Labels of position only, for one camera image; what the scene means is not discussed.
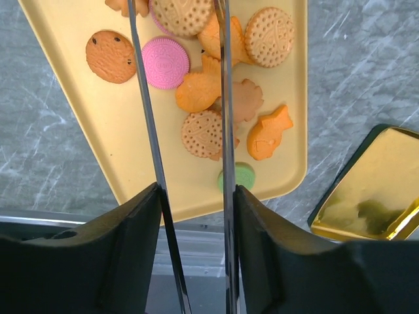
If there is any left arm metal tong left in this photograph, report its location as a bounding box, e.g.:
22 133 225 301
127 0 192 314

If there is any left arm metal tong right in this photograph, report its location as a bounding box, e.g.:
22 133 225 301
214 1 240 313

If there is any orange fish cookie upper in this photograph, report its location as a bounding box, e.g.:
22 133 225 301
197 13 253 65

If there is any orange fish cookie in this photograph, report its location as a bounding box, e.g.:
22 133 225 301
247 105 293 161
175 55 221 113
197 13 253 65

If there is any pink sandwich cookie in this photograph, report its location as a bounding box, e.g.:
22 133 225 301
149 0 174 36
141 37 190 90

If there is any swirl butter cookie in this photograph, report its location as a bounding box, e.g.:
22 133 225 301
105 0 149 17

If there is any orange fish cookie middle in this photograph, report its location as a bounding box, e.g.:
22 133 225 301
175 55 221 113

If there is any tan flower cookie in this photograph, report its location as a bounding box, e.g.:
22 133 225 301
232 78 264 124

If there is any chocolate chip cookie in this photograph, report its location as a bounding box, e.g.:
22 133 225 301
85 30 136 84

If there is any orange fish cookie right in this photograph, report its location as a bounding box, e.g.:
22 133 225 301
247 105 293 161

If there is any yellow plastic tray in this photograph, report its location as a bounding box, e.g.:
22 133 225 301
20 1 308 221

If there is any green sandwich cookie near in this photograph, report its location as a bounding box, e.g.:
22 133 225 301
235 162 256 190

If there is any gold tin lid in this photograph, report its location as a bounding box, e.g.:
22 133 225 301
308 124 418 241

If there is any aluminium front rail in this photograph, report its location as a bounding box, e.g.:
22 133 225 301
0 205 348 279

